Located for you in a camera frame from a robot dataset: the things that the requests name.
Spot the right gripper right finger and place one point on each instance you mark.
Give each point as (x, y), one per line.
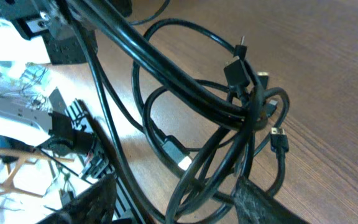
(253, 206)

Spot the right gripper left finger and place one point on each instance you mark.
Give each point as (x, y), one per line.
(95, 205)

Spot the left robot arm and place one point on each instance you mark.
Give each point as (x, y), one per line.
(33, 124)

